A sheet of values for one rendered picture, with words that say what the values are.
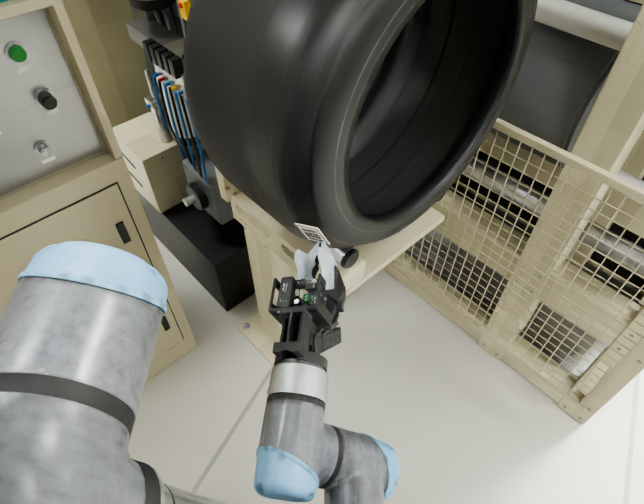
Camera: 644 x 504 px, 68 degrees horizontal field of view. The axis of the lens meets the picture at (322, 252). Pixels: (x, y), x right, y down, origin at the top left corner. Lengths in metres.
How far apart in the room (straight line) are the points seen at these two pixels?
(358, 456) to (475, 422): 1.19
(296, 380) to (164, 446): 1.21
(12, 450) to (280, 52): 0.46
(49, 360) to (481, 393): 1.63
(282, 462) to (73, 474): 0.28
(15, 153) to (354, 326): 1.27
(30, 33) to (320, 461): 0.93
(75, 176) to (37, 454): 0.95
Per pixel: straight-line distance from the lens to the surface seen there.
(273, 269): 1.46
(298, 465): 0.58
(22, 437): 0.35
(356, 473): 0.64
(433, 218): 1.17
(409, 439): 1.73
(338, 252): 0.92
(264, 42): 0.62
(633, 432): 2.01
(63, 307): 0.39
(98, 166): 1.25
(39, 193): 1.23
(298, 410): 0.59
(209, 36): 0.71
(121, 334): 0.39
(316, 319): 0.65
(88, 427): 0.36
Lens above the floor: 1.61
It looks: 49 degrees down
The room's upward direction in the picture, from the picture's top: straight up
